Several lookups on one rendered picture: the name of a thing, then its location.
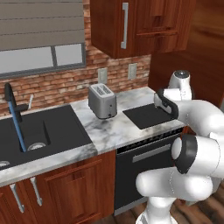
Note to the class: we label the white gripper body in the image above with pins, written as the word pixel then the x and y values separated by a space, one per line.
pixel 159 101

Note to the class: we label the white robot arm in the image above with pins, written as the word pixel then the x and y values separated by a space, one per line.
pixel 201 151

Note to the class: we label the black sink basin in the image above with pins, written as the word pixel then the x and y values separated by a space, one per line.
pixel 55 131

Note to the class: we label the silver toaster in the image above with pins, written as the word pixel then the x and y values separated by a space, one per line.
pixel 102 105

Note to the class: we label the tall brown wooden panel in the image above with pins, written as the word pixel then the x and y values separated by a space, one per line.
pixel 204 52

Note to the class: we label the black dishwasher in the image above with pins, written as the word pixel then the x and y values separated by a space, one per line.
pixel 131 180

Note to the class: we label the brown base cupboard door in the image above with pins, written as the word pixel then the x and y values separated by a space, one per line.
pixel 78 189
pixel 7 210

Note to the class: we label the grey framed window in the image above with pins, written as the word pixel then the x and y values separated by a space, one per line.
pixel 29 59

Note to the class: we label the grey window blind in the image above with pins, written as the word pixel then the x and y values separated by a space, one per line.
pixel 40 23

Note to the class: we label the black and blue tap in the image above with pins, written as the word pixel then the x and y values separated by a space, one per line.
pixel 17 122

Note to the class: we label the grey wall socket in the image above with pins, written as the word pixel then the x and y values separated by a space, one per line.
pixel 102 75
pixel 132 71

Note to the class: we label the brown panelled wall cupboard door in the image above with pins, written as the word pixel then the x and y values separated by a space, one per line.
pixel 163 26

